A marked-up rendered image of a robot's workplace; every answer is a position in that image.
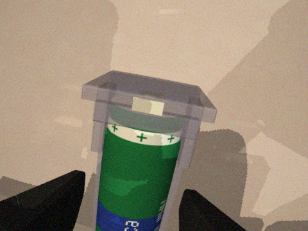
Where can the green battery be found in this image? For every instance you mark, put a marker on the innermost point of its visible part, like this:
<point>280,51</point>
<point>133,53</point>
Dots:
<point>136,172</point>

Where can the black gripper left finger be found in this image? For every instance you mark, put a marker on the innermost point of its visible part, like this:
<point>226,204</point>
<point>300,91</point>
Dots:
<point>52,206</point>

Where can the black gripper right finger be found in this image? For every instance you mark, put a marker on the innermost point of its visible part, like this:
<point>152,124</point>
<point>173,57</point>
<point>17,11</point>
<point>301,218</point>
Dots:
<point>198,214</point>

